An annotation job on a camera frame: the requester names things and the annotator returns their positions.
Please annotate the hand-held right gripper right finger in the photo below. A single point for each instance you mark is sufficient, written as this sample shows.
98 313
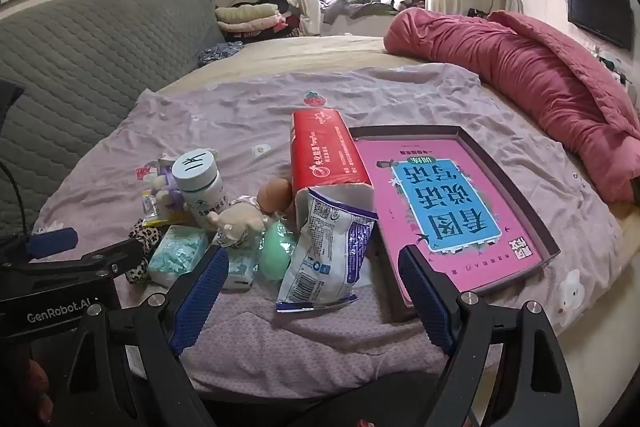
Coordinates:
425 297

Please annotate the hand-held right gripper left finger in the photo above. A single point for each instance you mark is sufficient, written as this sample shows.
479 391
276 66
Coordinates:
197 302

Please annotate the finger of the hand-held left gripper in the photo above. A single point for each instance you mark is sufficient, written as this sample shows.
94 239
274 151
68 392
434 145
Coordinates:
50 243
115 257

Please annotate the leopard print scrunchie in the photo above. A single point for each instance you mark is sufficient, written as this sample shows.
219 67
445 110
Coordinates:
145 234

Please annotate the yellow white packet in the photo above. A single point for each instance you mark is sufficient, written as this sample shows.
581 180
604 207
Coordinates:
165 222

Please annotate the plush bunny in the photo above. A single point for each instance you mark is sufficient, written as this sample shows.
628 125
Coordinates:
167 197

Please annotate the beige plush bear pink bow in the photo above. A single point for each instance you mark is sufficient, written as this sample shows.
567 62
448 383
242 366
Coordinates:
240 219

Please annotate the green sponge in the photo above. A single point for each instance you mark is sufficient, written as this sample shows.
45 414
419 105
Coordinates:
277 254

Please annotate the white blue snack packet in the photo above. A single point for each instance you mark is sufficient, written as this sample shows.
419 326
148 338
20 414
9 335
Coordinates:
320 252

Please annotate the beige makeup sponge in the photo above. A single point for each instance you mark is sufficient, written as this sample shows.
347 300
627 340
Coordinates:
274 196

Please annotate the person's left hand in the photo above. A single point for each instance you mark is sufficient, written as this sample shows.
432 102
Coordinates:
40 382

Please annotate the white bottle with pale lid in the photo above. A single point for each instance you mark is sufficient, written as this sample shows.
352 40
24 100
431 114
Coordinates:
197 187

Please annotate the red tissue pack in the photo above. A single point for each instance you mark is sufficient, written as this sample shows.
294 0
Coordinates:
325 152

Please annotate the lilac cloth with strawberry print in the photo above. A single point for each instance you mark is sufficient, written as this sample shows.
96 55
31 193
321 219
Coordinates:
240 117

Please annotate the grey quilted headboard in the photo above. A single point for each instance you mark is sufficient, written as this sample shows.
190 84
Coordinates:
100 57

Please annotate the dark floral cloth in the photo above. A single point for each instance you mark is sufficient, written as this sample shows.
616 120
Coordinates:
220 52

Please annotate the pink quilt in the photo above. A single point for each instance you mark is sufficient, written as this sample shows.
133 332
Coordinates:
525 72

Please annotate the bed with beige sheet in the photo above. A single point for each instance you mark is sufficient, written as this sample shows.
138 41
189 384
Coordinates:
300 52

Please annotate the pile of folded clothes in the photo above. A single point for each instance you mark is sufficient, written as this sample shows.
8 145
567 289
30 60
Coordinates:
250 14

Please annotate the clothes on windowsill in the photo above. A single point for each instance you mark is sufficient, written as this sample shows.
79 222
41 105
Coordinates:
360 9

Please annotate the black wall television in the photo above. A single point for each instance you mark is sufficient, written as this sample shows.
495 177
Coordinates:
600 12

